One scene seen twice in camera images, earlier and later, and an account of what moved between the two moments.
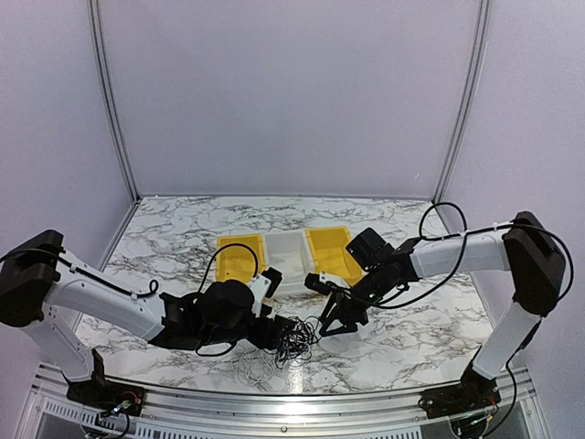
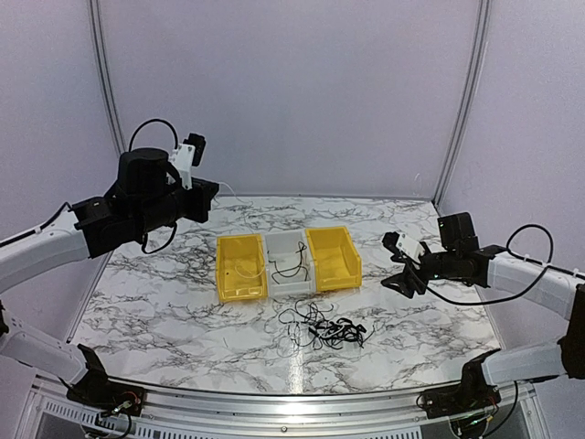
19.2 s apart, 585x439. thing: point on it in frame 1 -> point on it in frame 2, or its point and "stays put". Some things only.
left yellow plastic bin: x=238 y=262 stays put
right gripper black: x=342 y=303 -> x=405 y=280
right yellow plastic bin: x=331 y=255 stays put
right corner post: x=469 y=98 stays put
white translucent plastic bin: x=287 y=251 stays put
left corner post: x=113 y=106 stays put
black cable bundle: x=297 y=343 -> x=308 y=321
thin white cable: x=253 y=366 -> x=262 y=240
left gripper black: x=271 y=333 -> x=204 y=190
